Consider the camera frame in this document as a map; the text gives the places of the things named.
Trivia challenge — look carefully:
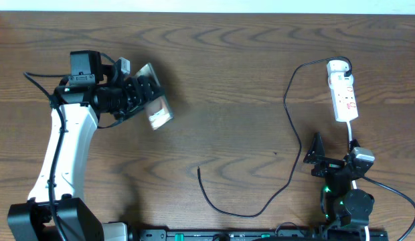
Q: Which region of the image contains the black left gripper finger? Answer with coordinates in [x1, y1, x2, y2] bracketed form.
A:
[119, 104, 147, 121]
[137, 76, 165, 104]

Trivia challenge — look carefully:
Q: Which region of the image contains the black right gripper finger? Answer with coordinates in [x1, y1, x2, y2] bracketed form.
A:
[303, 133, 325, 164]
[311, 162, 338, 177]

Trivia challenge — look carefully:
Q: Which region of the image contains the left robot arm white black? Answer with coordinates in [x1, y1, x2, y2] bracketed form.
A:
[7, 50, 171, 240]

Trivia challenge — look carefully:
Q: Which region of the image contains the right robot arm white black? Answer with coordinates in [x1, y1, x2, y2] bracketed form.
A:
[303, 133, 375, 239]

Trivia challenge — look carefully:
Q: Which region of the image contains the white USB charger plug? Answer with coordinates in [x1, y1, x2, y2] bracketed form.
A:
[327, 60, 350, 75]

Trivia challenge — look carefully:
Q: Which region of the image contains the white power strip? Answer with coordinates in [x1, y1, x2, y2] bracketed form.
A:
[328, 72, 358, 123]

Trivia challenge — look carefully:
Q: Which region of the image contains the black charger cable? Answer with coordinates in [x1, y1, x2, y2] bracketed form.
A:
[197, 56, 353, 219]

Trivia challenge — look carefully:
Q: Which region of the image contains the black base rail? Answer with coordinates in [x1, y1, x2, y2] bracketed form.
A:
[137, 228, 389, 241]

